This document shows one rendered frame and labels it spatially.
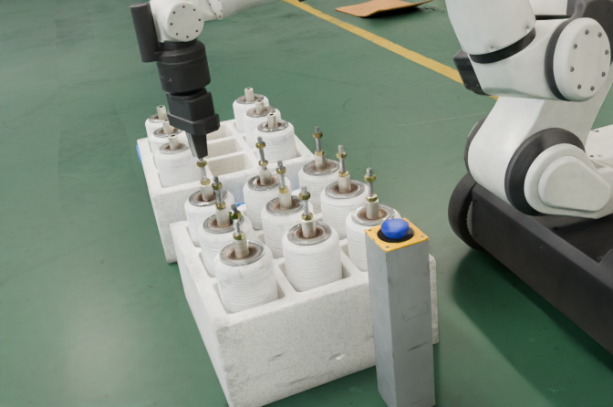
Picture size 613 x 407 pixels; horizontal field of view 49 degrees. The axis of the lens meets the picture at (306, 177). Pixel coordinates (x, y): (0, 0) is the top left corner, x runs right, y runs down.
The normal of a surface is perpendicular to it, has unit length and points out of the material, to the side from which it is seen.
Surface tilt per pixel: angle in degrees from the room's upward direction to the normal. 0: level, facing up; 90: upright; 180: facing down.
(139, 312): 0
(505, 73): 104
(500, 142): 51
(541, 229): 46
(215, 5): 98
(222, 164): 90
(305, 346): 90
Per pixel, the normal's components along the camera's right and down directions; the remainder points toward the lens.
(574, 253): -0.75, -0.46
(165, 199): 0.31, 0.37
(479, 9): -0.39, 0.49
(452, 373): -0.11, -0.90
